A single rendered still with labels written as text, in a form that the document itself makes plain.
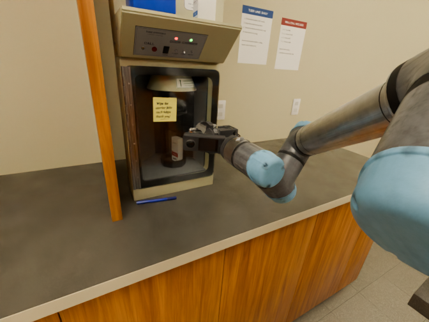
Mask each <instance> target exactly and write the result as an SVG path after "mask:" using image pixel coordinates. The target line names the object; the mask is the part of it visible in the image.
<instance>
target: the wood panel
mask: <svg viewBox="0 0 429 322"><path fill-rule="evenodd" d="M76 2H77V9H78V13H79V21H80V28H81V33H82V41H83V45H84V52H85V57H86V65H87V72H88V77H89V84H90V88H91V96H92V101H93V109H94V116H95V120H96V128H97V132H98V140H99V145H100V152H101V156H102V164H103V171H104V175H105V182H106V187H107V193H108V198H109V205H110V212H111V216H112V221H113V222H115V221H118V220H122V219H123V216H122V211H121V202H120V196H119V187H118V182H117V173H116V164H115V159H114V150H113V145H112V136H111V131H110V121H109V112H108V107H107V98H106V92H105V84H104V78H103V69H102V61H101V55H100V46H99V41H98V32H97V27H96V17H95V12H94V3H93V0H76Z"/></svg>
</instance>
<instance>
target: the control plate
mask: <svg viewBox="0 0 429 322"><path fill-rule="evenodd" d="M175 37H178V40H175V39H174V38H175ZM207 37H208V35H206V34H197V33H187V32H182V31H173V30H168V29H158V28H153V27H144V26H135V38H134V47H133V55H142V56H159V57H168V58H186V59H199V57H200V54H201V52H202V49H203V47H204V44H205V42H206V40H207ZM190 38H192V39H193V41H192V42H190V41H189V39H190ZM142 46H144V47H145V49H144V50H142V49H141V47H142ZM164 46H167V47H170V48H169V53H168V54H163V53H162V52H163V47H164ZM153 47H156V48H157V51H156V52H153V51H152V48H153ZM175 49H177V52H175V51H174V50H175ZM183 50H185V53H184V52H183ZM191 50H192V51H193V53H191V52H190V51H191Z"/></svg>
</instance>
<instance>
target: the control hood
mask: <svg viewBox="0 0 429 322"><path fill-rule="evenodd" d="M115 20H116V32H117V44H118V51H119V56H120V57H129V58H148V59H167V60H177V61H195V62H205V63H224V62H225V60H226V58H227V56H228V54H229V52H230V50H231V48H232V46H233V45H234V43H235V41H236V39H237V38H238V36H239V34H240V32H241V30H242V26H241V25H237V24H230V23H226V22H218V21H214V20H207V19H200V18H195V17H188V16H184V15H176V14H172V13H165V12H160V11H153V10H146V9H142V8H134V7H130V6H123V5H121V7H120V8H119V9H118V11H117V12H116V13H115ZM135 26H144V27H153V28H158V29H168V30H173V31H182V32H187V33H197V34H202V35H208V37H207V40H206V42H205V44H204V47H203V49H202V52H201V54H200V57H199V59H186V58H176V57H159V56H142V55H133V47H134V38H135Z"/></svg>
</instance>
